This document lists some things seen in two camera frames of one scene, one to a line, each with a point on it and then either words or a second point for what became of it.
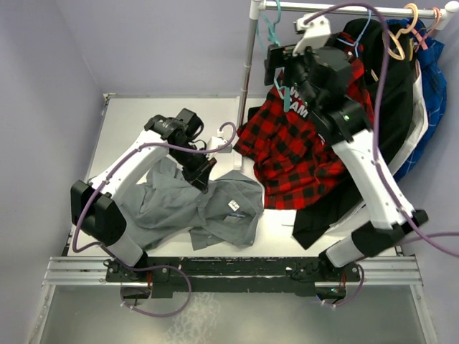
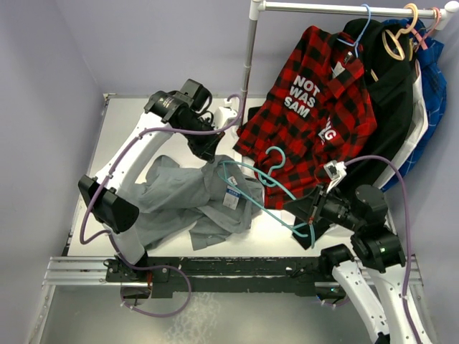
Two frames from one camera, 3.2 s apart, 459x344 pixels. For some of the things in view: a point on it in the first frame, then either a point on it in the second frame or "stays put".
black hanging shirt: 391,54 stays put
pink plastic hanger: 423,39 stays put
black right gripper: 277,56 to 310,207
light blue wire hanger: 356,43 stays put
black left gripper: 199,177 to 206,150
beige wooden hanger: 399,41 stays put
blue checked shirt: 434,84 stays put
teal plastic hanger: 264,30 to 282,155
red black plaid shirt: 296,162 stays put
